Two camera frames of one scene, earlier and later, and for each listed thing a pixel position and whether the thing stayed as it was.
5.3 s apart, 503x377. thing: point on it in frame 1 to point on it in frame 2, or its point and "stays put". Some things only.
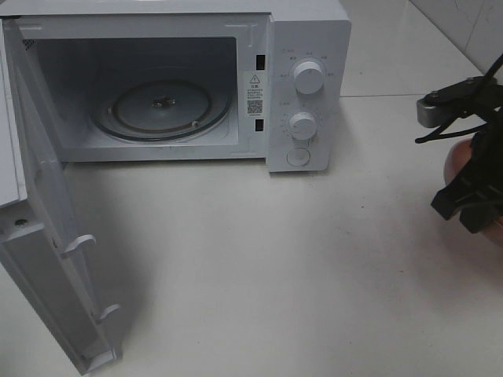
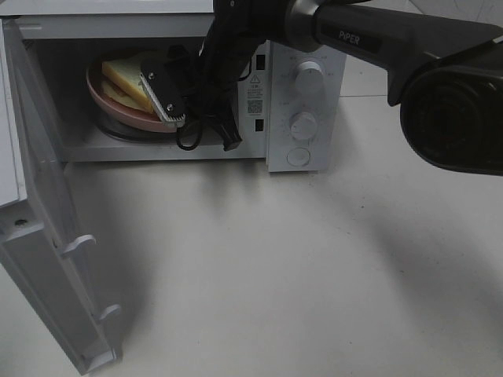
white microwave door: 38,232 stays put
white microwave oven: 194,80 stays put
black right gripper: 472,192 to 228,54
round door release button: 298,156 stays put
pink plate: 486,243 to 126,114
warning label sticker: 255,94 stays put
